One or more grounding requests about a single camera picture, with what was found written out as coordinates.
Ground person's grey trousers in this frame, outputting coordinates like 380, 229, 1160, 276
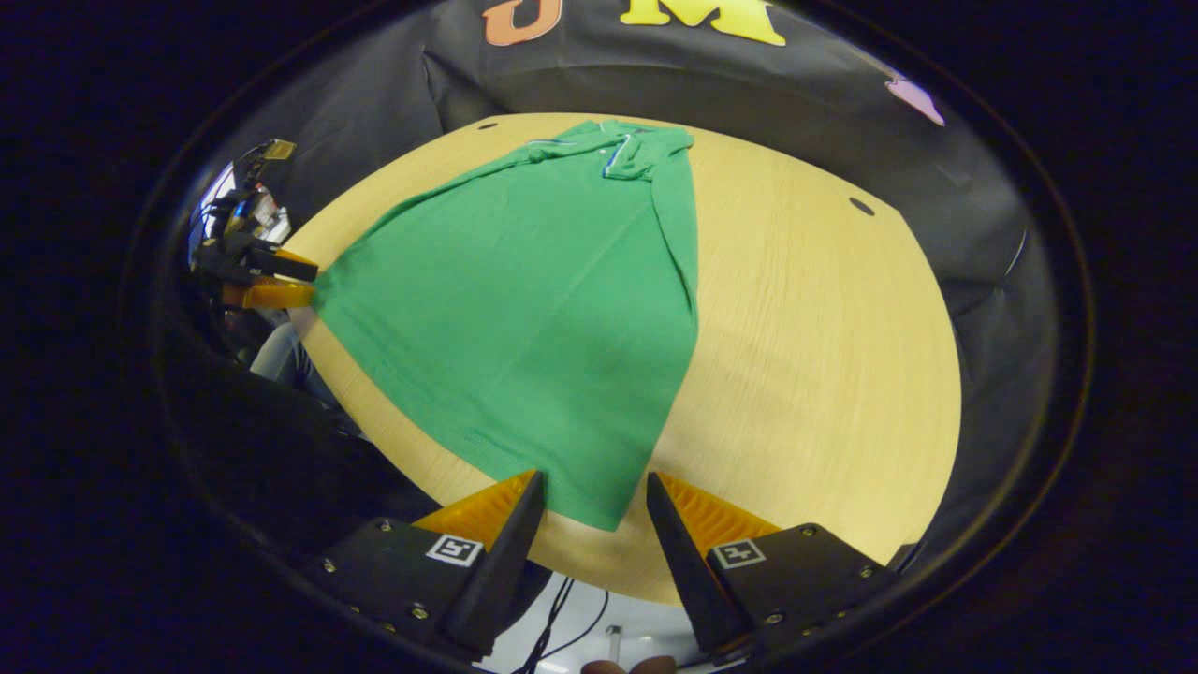
251, 321, 327, 387

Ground green T-shirt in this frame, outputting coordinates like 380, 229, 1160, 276
312, 119, 701, 533

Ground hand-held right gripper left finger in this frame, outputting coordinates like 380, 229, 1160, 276
314, 470, 547, 659

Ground thin black cable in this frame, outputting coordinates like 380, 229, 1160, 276
538, 590, 611, 662
513, 576, 577, 674

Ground black backdrop cloth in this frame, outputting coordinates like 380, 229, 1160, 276
220, 0, 1063, 563

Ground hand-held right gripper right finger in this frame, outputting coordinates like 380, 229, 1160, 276
646, 472, 901, 662

